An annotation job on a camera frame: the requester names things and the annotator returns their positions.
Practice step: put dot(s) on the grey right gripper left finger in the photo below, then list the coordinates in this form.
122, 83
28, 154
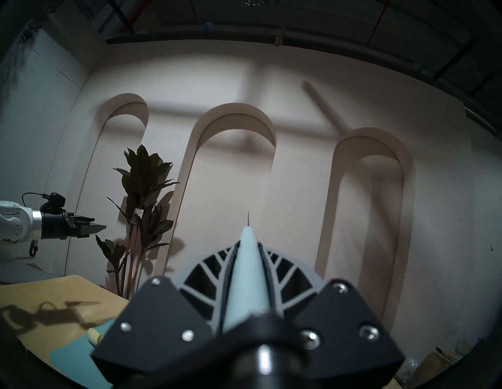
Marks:
204, 282

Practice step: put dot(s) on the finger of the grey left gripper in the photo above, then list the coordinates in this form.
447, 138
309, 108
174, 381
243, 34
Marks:
84, 219
96, 229

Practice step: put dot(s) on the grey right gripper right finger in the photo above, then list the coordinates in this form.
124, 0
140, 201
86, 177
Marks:
294, 280

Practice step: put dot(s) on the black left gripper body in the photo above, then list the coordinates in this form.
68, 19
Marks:
59, 225

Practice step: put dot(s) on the peeled banana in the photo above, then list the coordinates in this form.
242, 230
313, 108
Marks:
94, 336

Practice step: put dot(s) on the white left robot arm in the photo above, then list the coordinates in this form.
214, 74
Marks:
15, 221

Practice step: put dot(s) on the blue cutting board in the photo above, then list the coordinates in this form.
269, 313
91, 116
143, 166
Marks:
76, 360

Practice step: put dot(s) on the potted green plant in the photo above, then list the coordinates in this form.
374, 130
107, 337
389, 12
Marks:
141, 184

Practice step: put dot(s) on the clear plastic bag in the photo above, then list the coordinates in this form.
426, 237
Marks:
408, 370

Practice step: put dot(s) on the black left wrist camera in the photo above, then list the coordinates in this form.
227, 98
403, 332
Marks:
53, 202

